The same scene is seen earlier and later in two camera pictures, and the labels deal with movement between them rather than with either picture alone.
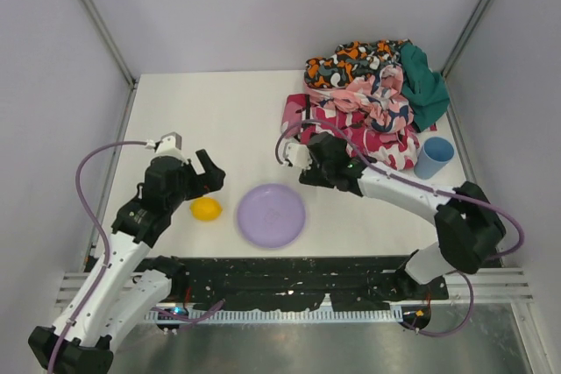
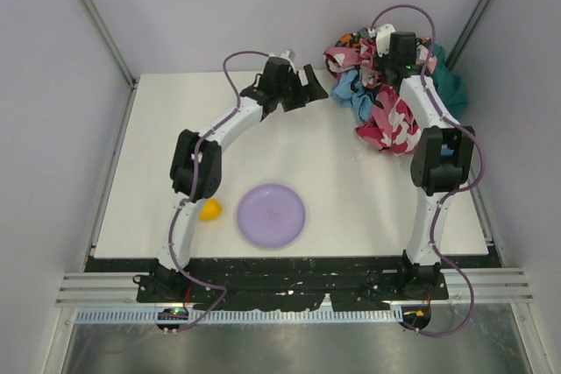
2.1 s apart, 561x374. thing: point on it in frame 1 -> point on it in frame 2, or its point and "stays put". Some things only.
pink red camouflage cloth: [301, 117] -> [392, 129]
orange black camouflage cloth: [351, 60] -> [350, 40]
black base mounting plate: [295, 284] stays put
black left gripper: [193, 177] -> [297, 92]
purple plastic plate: [271, 215] stays put
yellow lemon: [206, 208] stays put
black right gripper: [316, 164] -> [395, 68]
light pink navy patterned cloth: [381, 96] -> [371, 69]
